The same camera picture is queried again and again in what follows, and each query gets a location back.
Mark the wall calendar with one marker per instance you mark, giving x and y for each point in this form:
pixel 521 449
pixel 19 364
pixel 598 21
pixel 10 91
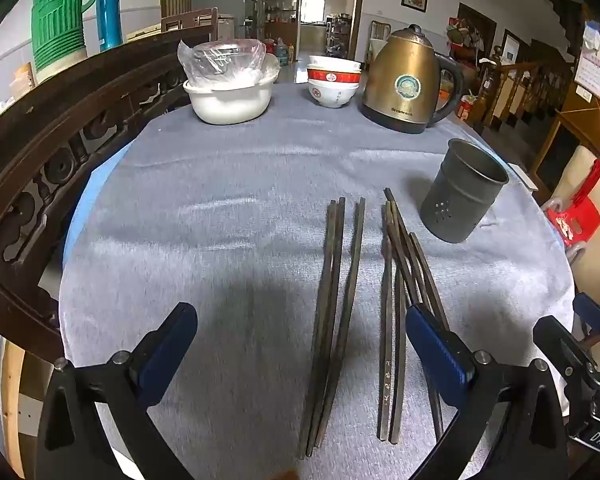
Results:
pixel 595 70

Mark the grey tablecloth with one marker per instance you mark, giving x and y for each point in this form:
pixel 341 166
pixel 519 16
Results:
pixel 205 210

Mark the white plastic basin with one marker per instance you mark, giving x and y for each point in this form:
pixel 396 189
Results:
pixel 230 105

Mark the white bowl with red emblem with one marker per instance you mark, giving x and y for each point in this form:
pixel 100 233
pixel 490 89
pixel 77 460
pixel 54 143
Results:
pixel 340 97

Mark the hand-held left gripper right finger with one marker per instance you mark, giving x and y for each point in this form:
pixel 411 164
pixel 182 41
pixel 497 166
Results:
pixel 432 350

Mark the red canister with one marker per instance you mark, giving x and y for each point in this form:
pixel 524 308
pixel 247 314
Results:
pixel 466 109

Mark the metal kitchen rack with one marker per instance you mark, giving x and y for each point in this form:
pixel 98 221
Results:
pixel 337 35

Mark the dark wooden chair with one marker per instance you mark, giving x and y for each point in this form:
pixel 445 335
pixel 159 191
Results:
pixel 190 19
pixel 55 125

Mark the light wooden chair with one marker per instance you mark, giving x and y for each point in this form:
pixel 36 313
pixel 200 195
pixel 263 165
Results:
pixel 375 30

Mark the grey metal chopstick holder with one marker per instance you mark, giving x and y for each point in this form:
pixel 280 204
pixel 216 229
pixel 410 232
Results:
pixel 455 200

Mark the wooden stair railing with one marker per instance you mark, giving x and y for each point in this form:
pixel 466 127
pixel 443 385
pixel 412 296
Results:
pixel 520 85

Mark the plastic-wrapped steel bowl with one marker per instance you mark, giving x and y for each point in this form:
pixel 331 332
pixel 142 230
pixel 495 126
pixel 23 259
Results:
pixel 220 60

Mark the blue thermos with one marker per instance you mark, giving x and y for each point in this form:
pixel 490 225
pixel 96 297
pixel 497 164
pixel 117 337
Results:
pixel 109 15

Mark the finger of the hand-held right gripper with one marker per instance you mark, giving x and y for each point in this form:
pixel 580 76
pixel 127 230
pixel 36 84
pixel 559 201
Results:
pixel 560 345
pixel 592 307

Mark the green thermos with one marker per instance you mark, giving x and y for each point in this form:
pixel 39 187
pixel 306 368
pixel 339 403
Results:
pixel 57 25

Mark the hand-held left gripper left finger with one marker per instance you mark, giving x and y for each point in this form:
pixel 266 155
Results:
pixel 172 340

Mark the gold electric kettle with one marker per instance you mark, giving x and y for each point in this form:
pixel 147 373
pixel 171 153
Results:
pixel 395 60

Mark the white chest freezer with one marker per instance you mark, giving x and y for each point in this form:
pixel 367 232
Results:
pixel 226 27

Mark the red banded porcelain bowl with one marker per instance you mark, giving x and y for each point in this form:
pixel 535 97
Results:
pixel 350 78

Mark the beige box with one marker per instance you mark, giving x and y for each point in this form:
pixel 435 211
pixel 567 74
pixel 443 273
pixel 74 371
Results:
pixel 22 77

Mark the white porcelain bowl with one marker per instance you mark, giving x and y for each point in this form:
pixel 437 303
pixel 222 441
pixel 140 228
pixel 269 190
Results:
pixel 335 62

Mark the red plastic chair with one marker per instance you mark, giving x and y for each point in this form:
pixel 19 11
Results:
pixel 580 205

